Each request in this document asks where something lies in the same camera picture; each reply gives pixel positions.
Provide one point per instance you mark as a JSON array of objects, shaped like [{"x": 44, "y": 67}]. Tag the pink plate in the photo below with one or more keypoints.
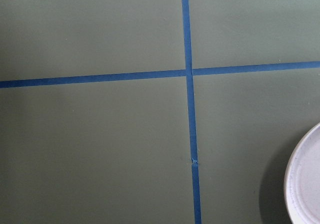
[{"x": 302, "y": 180}]

